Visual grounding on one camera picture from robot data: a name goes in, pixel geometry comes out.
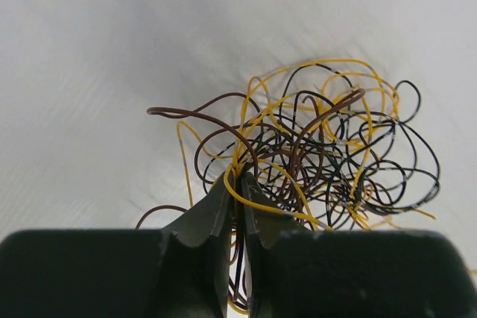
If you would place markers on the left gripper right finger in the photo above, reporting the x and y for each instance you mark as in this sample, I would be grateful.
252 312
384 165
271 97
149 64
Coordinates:
295 272

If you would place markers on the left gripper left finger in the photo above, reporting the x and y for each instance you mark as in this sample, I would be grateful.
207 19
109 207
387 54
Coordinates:
180 270

